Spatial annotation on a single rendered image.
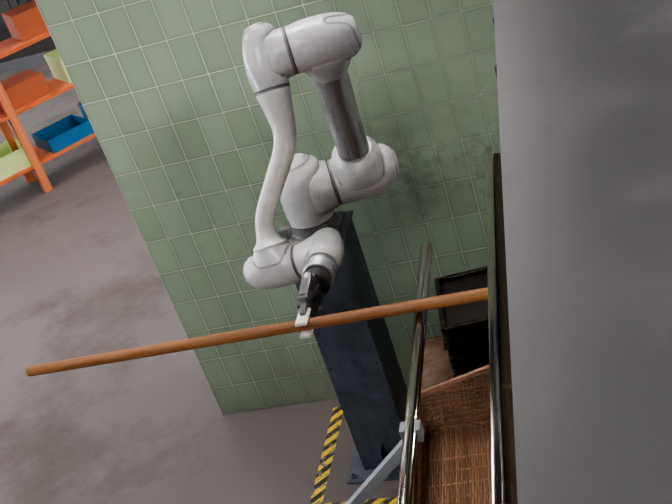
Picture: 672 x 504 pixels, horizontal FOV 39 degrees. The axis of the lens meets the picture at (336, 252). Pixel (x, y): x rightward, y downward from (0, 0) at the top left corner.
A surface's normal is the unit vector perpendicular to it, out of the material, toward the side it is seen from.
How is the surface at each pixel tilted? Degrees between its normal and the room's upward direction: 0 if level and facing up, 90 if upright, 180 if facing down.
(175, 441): 0
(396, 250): 90
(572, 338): 0
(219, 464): 0
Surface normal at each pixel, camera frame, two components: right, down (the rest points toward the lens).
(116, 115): -0.12, 0.52
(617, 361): -0.29, -0.83
